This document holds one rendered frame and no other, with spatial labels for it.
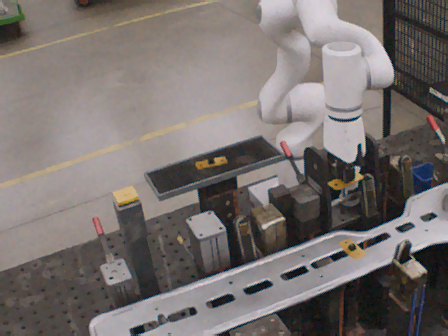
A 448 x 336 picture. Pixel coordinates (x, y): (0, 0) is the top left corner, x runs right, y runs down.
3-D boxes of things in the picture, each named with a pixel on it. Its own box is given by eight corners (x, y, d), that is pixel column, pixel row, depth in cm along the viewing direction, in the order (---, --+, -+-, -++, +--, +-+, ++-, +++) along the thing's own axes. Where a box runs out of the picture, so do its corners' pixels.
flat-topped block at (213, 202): (221, 301, 192) (202, 180, 168) (211, 287, 198) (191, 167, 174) (250, 291, 196) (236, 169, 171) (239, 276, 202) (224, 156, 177)
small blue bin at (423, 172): (422, 201, 230) (423, 181, 225) (407, 189, 238) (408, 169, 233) (443, 192, 234) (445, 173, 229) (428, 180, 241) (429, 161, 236)
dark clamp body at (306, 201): (302, 312, 187) (297, 210, 166) (281, 287, 197) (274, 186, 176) (332, 299, 191) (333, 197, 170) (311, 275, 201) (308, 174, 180)
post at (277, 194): (283, 304, 190) (275, 196, 168) (275, 294, 194) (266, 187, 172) (297, 298, 192) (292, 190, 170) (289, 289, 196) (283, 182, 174)
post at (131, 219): (149, 327, 184) (117, 211, 159) (141, 312, 190) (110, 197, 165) (171, 319, 187) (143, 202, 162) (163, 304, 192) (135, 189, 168)
